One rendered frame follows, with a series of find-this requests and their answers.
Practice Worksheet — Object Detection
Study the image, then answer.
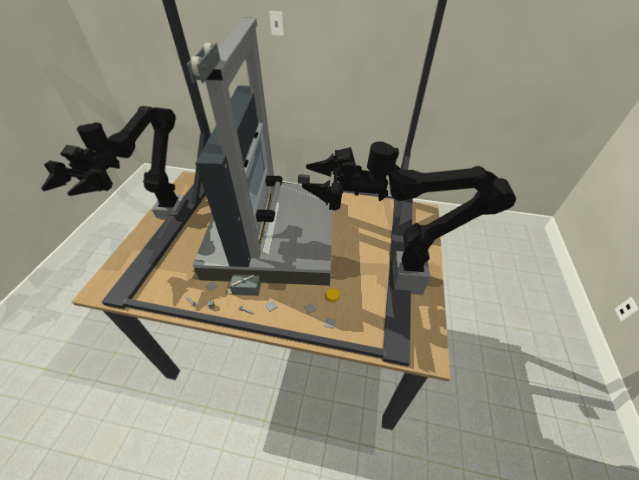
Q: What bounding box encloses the yellow short cylinder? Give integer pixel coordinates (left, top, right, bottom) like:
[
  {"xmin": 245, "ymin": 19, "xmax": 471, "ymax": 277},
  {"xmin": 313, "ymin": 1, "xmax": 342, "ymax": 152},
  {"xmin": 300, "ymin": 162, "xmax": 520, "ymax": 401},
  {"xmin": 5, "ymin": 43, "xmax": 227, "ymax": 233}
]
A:
[{"xmin": 326, "ymin": 289, "xmax": 339, "ymax": 302}]

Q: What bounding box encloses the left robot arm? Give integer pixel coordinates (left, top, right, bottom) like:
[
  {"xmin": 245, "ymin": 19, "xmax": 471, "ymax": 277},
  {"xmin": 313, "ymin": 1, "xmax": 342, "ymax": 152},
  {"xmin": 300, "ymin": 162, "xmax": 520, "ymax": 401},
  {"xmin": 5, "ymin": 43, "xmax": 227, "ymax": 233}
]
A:
[{"xmin": 337, "ymin": 141, "xmax": 516, "ymax": 272}]

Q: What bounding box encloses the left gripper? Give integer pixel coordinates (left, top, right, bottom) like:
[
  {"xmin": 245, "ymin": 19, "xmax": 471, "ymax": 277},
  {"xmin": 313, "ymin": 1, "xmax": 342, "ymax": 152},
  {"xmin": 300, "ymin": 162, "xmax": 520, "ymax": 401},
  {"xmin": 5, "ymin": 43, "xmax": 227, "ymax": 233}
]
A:
[{"xmin": 302, "ymin": 150, "xmax": 365, "ymax": 211}]

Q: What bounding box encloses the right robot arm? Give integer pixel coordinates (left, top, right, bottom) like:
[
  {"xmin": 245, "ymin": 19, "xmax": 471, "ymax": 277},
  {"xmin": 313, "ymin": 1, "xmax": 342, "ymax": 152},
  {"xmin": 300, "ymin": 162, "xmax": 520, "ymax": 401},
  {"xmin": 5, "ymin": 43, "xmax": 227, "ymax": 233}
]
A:
[{"xmin": 61, "ymin": 106, "xmax": 178, "ymax": 208}]

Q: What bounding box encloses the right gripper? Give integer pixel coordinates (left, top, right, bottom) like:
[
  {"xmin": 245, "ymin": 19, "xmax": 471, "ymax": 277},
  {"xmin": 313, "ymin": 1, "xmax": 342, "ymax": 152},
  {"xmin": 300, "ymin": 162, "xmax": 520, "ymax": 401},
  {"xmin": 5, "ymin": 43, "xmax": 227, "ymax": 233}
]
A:
[{"xmin": 42, "ymin": 155, "xmax": 113, "ymax": 196}]

